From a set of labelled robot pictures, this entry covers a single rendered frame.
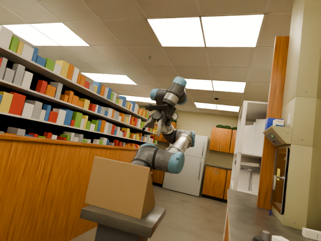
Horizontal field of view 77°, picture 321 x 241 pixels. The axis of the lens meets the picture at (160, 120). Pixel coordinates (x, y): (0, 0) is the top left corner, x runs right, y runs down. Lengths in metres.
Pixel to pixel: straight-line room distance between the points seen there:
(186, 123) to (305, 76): 5.88
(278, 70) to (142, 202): 1.51
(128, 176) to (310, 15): 1.51
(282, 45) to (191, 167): 4.90
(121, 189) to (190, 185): 5.51
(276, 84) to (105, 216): 1.58
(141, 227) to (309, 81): 1.28
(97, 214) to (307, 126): 1.25
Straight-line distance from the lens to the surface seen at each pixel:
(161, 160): 1.06
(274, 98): 1.88
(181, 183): 6.47
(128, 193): 0.97
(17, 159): 2.05
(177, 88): 1.10
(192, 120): 7.16
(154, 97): 1.23
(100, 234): 1.07
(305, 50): 1.64
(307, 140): 1.49
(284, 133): 1.46
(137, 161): 1.06
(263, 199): 1.82
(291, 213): 1.48
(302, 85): 1.55
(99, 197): 1.04
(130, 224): 0.93
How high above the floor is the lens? 1.26
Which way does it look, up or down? 7 degrees up
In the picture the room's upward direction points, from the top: 10 degrees clockwise
